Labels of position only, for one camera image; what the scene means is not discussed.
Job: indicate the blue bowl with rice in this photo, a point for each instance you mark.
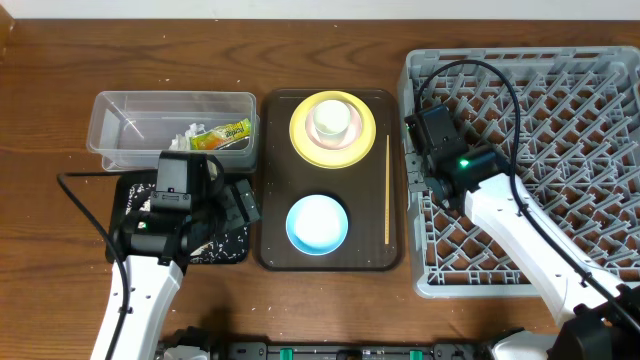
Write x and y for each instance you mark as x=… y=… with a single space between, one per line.
x=317 y=225

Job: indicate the white tissue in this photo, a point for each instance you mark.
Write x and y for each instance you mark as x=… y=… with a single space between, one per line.
x=182 y=142

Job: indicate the cream cup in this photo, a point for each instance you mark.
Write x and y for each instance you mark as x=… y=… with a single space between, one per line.
x=331 y=120

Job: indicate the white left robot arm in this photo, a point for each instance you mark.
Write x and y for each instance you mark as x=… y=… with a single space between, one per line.
x=158 y=247

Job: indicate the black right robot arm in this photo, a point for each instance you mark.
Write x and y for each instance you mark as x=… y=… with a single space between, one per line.
x=597 y=313

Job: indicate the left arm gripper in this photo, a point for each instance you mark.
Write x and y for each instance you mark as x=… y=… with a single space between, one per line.
x=228 y=199

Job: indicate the clear plastic bin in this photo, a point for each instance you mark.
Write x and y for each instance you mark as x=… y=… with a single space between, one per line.
x=130 y=129

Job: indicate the grey dishwasher rack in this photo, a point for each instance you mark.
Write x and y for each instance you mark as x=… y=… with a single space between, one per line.
x=571 y=117

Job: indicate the black plastic tray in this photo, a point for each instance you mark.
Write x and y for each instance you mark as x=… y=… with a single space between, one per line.
x=235 y=245

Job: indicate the green snack wrapper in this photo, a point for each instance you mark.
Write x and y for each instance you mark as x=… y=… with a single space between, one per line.
x=221 y=136

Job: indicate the spilled rice pile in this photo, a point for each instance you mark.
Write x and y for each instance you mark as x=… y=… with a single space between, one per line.
x=230 y=248

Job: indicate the brown serving tray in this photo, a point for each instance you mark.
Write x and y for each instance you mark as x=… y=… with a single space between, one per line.
x=360 y=189

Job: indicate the yellow plate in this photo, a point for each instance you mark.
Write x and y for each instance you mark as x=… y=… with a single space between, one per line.
x=331 y=159

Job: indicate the pink bowl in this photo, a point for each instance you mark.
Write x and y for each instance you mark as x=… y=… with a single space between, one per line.
x=352 y=134

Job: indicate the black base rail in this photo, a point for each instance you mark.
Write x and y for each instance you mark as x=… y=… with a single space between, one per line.
x=323 y=351

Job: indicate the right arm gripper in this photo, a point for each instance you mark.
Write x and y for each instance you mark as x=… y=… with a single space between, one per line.
x=415 y=170

